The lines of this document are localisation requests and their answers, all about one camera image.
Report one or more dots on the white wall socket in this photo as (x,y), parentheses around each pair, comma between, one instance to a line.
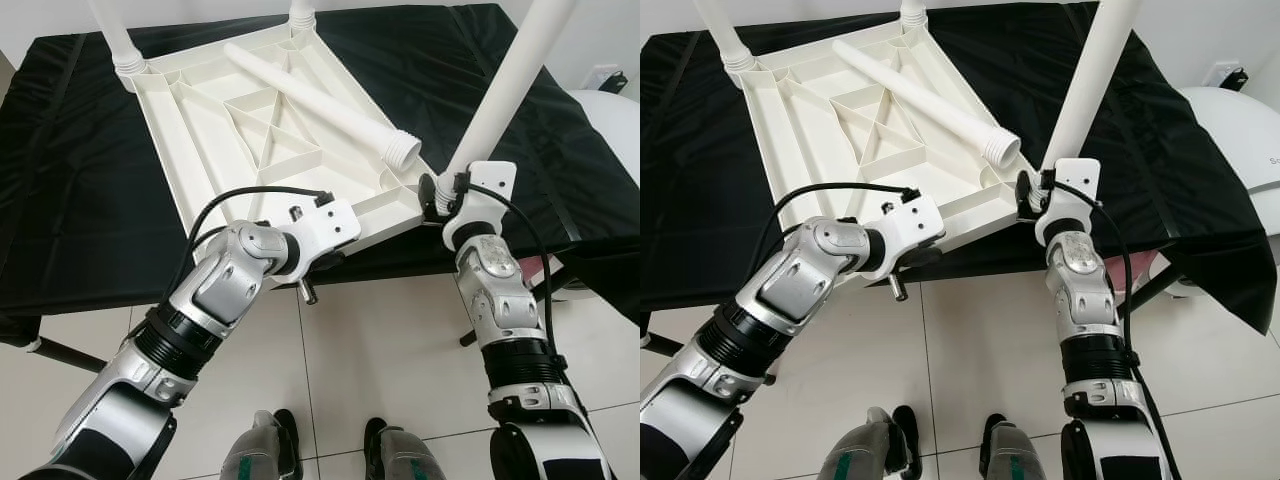
(600,75)
(1222,72)

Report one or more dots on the white plastic table leg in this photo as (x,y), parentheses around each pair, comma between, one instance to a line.
(118,35)
(727,32)
(302,12)
(925,100)
(510,80)
(912,10)
(1090,80)
(320,105)

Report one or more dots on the grey robot left leg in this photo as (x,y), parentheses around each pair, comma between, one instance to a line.
(868,448)
(262,450)

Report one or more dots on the black metal table leg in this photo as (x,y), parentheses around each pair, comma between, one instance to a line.
(662,345)
(1155,290)
(65,353)
(560,275)

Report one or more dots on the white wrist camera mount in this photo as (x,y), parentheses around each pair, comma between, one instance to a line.
(915,218)
(1070,185)
(330,222)
(485,190)

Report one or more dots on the grey robot leg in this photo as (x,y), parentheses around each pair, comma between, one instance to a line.
(405,455)
(262,450)
(1015,452)
(868,448)

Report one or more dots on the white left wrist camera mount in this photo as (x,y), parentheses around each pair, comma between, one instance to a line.
(915,218)
(330,222)

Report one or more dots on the black power plug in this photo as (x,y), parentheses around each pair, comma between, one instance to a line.
(1235,79)
(613,84)

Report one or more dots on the pink object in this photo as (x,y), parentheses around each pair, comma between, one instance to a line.
(1135,272)
(530,268)

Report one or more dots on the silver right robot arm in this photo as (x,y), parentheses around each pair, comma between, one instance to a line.
(1085,290)
(500,300)

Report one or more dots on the black tablecloth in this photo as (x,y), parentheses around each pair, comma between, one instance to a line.
(1170,170)
(570,170)

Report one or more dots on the white plastic table top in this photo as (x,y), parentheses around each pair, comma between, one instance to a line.
(200,150)
(800,150)

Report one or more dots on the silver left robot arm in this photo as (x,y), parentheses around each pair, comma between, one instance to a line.
(200,310)
(790,300)

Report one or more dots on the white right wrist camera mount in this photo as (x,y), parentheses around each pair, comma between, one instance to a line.
(485,190)
(1070,185)

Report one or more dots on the grey robot right leg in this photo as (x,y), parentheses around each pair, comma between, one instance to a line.
(1015,452)
(405,455)

